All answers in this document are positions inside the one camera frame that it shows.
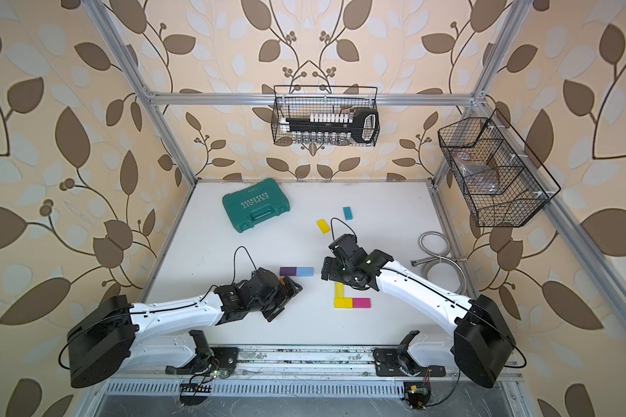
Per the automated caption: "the purple block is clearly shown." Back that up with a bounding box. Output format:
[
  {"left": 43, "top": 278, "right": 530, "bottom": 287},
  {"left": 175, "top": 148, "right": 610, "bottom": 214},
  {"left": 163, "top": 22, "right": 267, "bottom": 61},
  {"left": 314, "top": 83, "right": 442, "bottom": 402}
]
[{"left": 279, "top": 267, "right": 297, "bottom": 276}]

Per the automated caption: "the black tool in basket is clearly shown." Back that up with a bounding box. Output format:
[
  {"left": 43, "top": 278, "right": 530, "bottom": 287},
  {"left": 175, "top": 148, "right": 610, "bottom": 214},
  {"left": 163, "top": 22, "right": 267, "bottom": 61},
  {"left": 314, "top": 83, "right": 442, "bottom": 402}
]
[{"left": 272, "top": 108, "right": 380, "bottom": 146}]

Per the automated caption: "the green plastic tool case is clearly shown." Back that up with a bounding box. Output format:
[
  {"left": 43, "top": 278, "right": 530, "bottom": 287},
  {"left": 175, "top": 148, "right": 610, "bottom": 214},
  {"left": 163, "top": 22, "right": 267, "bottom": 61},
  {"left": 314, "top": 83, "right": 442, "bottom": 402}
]
[{"left": 222, "top": 178, "right": 290, "bottom": 233}]

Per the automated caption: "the light blue block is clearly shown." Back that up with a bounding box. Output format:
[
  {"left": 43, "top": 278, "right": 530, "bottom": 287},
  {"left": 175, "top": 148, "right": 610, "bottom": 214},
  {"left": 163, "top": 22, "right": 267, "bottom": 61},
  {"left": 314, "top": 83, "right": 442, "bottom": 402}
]
[{"left": 296, "top": 267, "right": 315, "bottom": 277}]

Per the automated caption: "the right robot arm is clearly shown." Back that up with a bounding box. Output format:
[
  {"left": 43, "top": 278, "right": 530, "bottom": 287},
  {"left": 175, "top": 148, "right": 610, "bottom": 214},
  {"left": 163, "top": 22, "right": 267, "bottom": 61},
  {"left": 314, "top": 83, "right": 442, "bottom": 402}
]
[{"left": 321, "top": 234, "right": 516, "bottom": 389}]

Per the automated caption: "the teal block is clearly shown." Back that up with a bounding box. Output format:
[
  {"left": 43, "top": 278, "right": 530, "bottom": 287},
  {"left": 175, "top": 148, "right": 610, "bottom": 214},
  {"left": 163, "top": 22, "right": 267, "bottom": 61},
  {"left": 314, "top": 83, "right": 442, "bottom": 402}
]
[{"left": 343, "top": 207, "right": 353, "bottom": 221}]

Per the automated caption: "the wire basket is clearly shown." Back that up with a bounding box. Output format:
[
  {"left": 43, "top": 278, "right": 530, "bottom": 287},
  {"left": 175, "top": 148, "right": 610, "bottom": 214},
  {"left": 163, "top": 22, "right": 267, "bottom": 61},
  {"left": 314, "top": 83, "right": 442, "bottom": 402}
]
[
  {"left": 271, "top": 83, "right": 380, "bottom": 147},
  {"left": 438, "top": 109, "right": 561, "bottom": 228}
]

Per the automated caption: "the long yellow-green block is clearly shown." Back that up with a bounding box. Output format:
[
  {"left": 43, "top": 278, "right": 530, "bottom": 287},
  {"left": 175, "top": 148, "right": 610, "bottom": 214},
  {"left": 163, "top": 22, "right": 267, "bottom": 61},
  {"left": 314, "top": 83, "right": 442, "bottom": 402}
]
[{"left": 334, "top": 283, "right": 344, "bottom": 299}]

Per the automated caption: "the magenta block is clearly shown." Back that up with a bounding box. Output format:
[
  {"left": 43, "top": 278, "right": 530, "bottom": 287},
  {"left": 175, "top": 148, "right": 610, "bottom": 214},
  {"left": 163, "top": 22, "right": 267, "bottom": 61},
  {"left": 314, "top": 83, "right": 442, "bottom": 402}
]
[{"left": 351, "top": 298, "right": 371, "bottom": 309}]

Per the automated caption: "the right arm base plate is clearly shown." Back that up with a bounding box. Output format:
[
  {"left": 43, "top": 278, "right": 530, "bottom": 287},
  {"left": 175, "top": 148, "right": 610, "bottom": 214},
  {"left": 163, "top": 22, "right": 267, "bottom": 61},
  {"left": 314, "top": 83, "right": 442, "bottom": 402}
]
[{"left": 372, "top": 330, "right": 446, "bottom": 378}]

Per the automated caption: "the right wire basket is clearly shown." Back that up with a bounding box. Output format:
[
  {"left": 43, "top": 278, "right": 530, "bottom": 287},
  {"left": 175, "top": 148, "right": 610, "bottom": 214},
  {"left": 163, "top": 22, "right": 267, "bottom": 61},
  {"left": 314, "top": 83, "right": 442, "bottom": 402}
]
[{"left": 438, "top": 109, "right": 561, "bottom": 228}]

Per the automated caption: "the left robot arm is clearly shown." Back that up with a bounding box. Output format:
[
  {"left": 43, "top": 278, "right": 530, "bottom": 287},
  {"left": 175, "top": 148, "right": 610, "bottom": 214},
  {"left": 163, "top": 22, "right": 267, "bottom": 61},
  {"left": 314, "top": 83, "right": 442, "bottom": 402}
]
[{"left": 63, "top": 269, "right": 303, "bottom": 389}]

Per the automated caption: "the plastic bag in basket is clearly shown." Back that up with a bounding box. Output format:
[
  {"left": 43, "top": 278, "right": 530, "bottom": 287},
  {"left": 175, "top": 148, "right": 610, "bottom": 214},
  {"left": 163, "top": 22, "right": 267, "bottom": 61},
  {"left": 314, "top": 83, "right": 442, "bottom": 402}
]
[{"left": 454, "top": 151, "right": 500, "bottom": 196}]

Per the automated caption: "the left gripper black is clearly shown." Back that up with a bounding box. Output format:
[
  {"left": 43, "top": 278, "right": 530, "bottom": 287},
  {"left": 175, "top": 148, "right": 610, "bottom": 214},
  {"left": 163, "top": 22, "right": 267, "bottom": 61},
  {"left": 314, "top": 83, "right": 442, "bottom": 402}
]
[{"left": 248, "top": 275, "right": 306, "bottom": 321}]

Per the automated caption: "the yellow block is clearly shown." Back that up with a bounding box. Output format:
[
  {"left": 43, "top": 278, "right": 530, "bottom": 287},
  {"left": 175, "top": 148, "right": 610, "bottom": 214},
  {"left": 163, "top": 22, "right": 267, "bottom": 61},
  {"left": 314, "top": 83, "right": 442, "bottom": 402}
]
[
  {"left": 334, "top": 297, "right": 355, "bottom": 309},
  {"left": 316, "top": 219, "right": 330, "bottom": 235}
]

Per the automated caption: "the metal flexible hose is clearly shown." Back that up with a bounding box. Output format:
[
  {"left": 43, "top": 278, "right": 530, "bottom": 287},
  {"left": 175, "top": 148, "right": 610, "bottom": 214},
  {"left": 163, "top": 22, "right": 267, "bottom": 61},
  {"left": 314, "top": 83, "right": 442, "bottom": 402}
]
[{"left": 410, "top": 230, "right": 468, "bottom": 295}]

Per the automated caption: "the yellow block beside orange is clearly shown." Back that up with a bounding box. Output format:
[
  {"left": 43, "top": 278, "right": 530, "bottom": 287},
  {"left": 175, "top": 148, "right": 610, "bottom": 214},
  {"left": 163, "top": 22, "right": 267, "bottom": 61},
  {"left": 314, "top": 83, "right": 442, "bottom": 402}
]
[{"left": 316, "top": 219, "right": 330, "bottom": 235}]

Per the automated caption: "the back wire basket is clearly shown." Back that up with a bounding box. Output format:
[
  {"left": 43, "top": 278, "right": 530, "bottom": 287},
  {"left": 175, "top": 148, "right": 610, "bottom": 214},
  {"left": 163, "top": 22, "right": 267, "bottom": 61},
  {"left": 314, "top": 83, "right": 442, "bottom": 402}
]
[{"left": 271, "top": 83, "right": 380, "bottom": 147}]

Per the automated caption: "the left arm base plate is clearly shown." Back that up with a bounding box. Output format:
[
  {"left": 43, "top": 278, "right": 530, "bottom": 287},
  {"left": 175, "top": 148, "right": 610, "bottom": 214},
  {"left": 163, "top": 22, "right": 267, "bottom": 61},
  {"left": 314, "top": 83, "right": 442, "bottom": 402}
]
[{"left": 165, "top": 329, "right": 239, "bottom": 379}]

